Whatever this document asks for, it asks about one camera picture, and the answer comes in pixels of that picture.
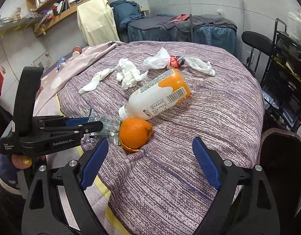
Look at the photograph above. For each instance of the clear water bottle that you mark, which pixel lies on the clear water bottle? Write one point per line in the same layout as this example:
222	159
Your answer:
60	62

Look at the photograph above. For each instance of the orange peel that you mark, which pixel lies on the orange peel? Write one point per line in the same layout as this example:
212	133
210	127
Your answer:
133	132

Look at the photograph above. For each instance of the clear green-print wrapper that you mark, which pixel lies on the clear green-print wrapper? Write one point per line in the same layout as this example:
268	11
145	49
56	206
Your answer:
109	127

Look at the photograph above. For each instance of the pile of small boxes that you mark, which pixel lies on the pile of small boxes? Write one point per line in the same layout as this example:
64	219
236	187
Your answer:
20	14

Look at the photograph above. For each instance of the red wrapper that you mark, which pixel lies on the red wrapper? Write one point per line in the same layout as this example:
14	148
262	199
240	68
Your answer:
174	61

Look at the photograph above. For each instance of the brown trash bin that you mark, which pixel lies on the brown trash bin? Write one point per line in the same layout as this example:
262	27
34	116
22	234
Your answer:
280	156

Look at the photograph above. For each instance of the purple cloth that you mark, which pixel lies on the purple cloth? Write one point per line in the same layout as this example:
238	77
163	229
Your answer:
46	12

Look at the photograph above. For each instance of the clear bottle red cap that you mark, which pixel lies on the clear bottle red cap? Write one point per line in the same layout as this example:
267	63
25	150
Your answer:
298	27

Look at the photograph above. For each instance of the black stool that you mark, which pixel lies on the black stool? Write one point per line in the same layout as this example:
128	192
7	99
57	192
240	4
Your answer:
257	40

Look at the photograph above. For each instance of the blue-skirted massage bed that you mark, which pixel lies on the blue-skirted massage bed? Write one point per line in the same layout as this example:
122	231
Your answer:
214	35

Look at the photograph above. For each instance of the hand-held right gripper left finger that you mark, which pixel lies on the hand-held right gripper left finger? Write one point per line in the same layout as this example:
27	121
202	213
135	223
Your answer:
94	162

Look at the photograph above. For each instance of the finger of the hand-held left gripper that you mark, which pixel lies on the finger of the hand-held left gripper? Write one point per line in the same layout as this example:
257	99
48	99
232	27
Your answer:
75	121
91	127

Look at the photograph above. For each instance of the cream hanging cloth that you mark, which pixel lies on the cream hanging cloth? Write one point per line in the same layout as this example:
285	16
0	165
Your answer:
96	22

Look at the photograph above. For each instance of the white wall chart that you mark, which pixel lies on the white wall chart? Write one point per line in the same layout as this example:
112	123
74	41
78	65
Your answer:
44	58

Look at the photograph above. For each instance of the yellow-striped bed sheet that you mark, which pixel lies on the yellow-striped bed sheet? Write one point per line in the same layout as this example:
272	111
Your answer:
104	191

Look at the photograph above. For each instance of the glass wall shelf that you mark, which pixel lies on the glass wall shelf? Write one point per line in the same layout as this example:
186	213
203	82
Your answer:
18	24

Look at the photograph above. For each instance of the black mesh drawer cart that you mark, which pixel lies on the black mesh drawer cart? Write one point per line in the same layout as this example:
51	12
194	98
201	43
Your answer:
287	61

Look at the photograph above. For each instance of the red paper cup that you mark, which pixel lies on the red paper cup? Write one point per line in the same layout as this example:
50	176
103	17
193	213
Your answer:
76	51

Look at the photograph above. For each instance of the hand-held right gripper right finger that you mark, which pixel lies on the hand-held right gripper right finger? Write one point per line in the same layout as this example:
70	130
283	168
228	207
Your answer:
206	161

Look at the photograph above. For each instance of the white wall socket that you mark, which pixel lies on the white wall socket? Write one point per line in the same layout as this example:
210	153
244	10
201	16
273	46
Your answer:
220	12

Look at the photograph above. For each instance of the white orange drink bottle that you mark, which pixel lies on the white orange drink bottle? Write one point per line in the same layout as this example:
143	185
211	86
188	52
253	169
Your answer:
160	93

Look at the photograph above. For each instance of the purple striped blanket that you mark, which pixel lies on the purple striped blanket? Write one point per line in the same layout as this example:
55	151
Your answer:
177	151

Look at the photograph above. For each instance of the red cloth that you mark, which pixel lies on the red cloth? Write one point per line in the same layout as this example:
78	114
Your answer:
179	18

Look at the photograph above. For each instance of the white twisted tissue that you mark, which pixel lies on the white twisted tissue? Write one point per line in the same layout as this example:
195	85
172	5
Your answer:
95	80

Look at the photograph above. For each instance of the person's left hand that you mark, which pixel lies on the person's left hand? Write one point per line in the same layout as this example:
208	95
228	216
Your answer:
22	162

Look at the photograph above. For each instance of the blue cloth pile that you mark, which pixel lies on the blue cloth pile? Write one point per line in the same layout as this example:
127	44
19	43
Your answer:
126	12

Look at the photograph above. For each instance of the pink dotted blanket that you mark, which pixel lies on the pink dotted blanket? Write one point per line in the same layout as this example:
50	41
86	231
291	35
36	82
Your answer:
91	53

